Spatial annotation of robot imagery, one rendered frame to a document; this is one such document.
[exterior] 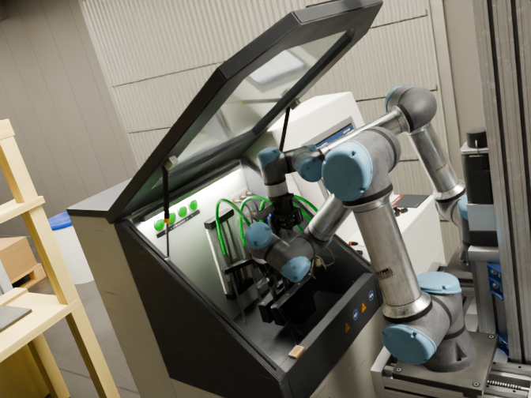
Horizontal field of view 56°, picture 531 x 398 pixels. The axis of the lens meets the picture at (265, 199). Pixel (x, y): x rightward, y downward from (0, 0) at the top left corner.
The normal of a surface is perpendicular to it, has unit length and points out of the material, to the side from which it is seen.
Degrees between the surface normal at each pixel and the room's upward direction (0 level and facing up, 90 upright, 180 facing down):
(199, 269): 90
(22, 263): 90
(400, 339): 97
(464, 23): 90
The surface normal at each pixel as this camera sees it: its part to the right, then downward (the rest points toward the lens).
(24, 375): 0.84, -0.04
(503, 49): -0.53, 0.39
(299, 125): 0.70, -0.21
